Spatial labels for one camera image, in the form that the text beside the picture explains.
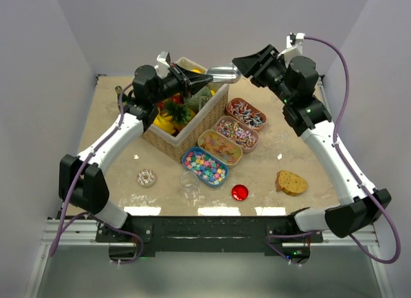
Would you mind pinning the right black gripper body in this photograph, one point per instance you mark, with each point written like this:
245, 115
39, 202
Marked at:
286, 94

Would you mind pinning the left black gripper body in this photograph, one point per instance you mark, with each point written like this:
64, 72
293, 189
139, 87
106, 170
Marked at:
170, 87

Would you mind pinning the silver metal scoop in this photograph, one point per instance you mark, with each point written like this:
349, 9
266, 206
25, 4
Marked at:
227, 73

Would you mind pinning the clear glass jar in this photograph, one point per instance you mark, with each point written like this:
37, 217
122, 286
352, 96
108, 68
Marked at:
190, 184

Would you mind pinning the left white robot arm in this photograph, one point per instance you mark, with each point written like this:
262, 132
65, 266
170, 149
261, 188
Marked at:
81, 177

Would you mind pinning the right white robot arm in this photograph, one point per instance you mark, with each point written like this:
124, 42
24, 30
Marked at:
359, 199

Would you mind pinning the yellow tray gummy candies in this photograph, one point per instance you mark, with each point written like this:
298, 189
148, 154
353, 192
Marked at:
220, 147

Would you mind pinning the blue tray star candies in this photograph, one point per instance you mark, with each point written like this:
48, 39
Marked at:
206, 167

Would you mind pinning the green cantaloupe melon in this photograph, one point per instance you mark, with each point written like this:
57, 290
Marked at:
198, 100

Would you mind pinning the green glass bottle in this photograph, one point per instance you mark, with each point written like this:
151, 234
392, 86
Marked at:
118, 90

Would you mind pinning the toy pineapple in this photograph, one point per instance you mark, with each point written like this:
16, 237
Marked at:
180, 114

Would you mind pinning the yellow bananas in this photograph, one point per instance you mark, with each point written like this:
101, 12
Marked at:
164, 124

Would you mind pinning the pink tray of lollipops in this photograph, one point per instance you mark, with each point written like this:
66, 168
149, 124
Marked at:
246, 113

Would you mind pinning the wicker basket with liner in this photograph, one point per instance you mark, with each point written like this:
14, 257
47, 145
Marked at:
176, 146

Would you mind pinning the pink tray swirl lollipops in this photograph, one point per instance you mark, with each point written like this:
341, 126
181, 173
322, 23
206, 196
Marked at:
238, 133

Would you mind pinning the sprinkled donut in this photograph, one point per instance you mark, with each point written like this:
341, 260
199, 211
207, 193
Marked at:
146, 178

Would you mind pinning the bread slice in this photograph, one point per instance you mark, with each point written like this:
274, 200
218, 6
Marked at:
290, 183

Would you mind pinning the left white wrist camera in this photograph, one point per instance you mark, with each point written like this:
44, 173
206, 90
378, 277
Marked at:
163, 64

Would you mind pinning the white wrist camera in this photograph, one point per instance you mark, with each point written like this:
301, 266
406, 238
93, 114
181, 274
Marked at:
294, 43
163, 64

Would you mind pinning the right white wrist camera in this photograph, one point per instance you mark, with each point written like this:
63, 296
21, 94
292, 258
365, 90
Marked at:
294, 43

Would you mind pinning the black base mount frame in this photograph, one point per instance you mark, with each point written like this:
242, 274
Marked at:
151, 235

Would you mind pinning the aluminium rail frame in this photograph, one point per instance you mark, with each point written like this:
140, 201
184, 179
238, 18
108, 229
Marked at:
71, 272

